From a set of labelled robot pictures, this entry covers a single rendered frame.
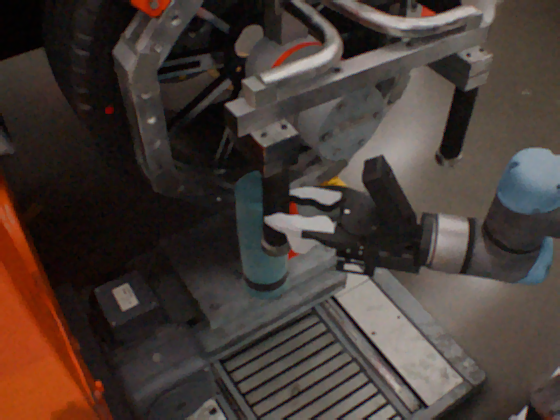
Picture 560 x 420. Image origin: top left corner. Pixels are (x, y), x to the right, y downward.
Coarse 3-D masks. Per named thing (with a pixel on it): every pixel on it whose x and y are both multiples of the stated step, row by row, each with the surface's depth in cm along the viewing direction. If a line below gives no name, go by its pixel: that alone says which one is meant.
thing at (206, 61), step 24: (240, 0) 86; (216, 24) 86; (240, 24) 88; (264, 24) 96; (336, 24) 111; (216, 48) 90; (360, 48) 107; (168, 72) 86; (192, 72) 89; (240, 72) 100; (216, 96) 95; (240, 96) 98; (168, 120) 112; (192, 120) 117; (216, 120) 119; (192, 144) 108; (216, 144) 103; (216, 168) 104; (240, 168) 107
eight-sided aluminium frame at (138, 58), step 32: (192, 0) 69; (128, 32) 72; (160, 32) 69; (128, 64) 70; (160, 64) 72; (128, 96) 78; (160, 96) 76; (384, 96) 105; (160, 128) 79; (160, 160) 83; (320, 160) 110; (160, 192) 87; (192, 192) 92; (224, 192) 96
